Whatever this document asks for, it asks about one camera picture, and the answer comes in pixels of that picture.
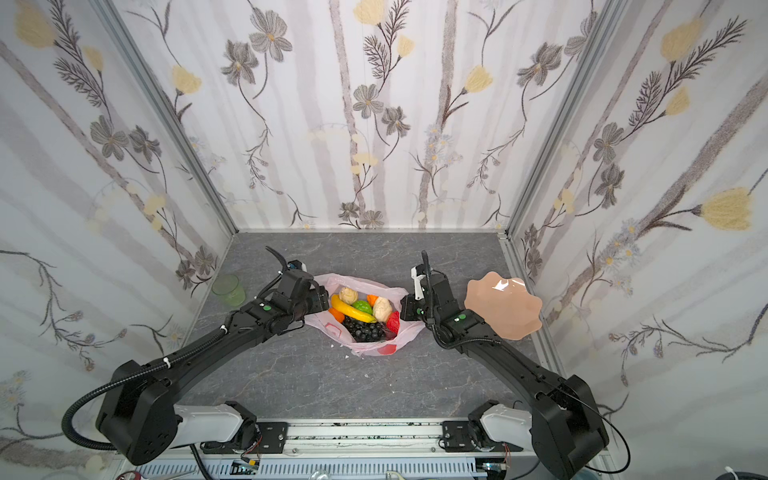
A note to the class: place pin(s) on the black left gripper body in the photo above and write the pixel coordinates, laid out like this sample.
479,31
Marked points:
315,297

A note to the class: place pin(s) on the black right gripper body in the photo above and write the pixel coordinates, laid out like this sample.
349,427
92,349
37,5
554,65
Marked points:
411,306

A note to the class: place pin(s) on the peach scalloped plate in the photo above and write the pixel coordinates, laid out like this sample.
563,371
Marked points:
505,304

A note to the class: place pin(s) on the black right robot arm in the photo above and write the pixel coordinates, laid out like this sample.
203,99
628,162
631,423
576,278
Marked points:
566,429

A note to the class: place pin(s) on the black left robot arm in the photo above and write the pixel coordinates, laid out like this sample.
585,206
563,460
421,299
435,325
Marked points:
137,412

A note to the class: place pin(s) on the orange fake tangerine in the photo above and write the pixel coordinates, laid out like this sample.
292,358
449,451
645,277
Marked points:
337,315

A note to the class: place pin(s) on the red fake strawberry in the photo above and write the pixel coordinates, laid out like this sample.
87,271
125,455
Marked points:
393,323

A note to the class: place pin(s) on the yellow fake banana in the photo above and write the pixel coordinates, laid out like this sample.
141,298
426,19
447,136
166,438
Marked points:
349,311

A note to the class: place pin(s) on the green fake lime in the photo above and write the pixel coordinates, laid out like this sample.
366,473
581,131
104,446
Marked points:
363,306

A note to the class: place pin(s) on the dark fake grape bunch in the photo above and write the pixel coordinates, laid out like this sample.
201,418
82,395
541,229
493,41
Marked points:
362,332

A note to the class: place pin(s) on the green translucent cup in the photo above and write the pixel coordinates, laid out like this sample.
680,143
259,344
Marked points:
228,289

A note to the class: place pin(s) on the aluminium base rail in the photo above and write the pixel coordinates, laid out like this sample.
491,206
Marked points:
505,425

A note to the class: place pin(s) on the white slotted cable duct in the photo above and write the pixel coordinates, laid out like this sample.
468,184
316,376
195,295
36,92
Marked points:
355,468

